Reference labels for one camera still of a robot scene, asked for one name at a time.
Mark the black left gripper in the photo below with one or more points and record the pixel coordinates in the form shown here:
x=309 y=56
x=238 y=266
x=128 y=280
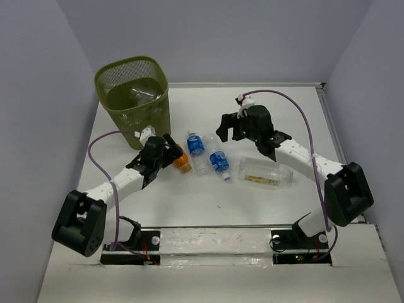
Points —
x=169 y=153

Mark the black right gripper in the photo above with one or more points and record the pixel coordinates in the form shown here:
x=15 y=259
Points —
x=229 y=120

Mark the orange label plastic bottle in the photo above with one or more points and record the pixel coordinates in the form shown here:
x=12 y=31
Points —
x=182 y=163

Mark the pocari sweat blue bottle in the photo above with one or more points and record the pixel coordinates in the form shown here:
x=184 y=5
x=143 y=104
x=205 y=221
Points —
x=197 y=153
x=216 y=156

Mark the silver cap clear bottle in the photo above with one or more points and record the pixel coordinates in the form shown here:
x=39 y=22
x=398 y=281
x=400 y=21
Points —
x=141 y=94

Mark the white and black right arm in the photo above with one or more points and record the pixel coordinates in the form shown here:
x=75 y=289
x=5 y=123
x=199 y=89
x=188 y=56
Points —
x=344 y=187

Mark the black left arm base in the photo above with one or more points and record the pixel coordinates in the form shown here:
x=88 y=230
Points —
x=142 y=249

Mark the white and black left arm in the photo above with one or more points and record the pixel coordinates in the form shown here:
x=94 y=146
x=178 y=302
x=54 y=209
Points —
x=89 y=220

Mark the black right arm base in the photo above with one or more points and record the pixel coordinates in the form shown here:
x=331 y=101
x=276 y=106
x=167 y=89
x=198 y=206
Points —
x=307 y=250

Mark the olive green mesh bin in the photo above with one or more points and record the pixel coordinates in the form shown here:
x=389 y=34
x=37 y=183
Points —
x=112 y=83

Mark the upright Pocari Sweat blue bottle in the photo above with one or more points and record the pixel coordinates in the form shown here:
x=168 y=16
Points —
x=197 y=153

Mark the large ribbed clear bottle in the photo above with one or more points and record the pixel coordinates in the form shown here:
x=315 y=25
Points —
x=265 y=173

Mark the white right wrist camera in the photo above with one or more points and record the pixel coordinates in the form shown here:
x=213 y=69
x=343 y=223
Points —
x=244 y=103

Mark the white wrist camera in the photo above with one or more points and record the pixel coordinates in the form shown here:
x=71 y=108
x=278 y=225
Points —
x=244 y=103
x=145 y=134

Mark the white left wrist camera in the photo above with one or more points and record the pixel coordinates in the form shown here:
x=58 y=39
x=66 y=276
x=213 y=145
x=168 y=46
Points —
x=145 y=134

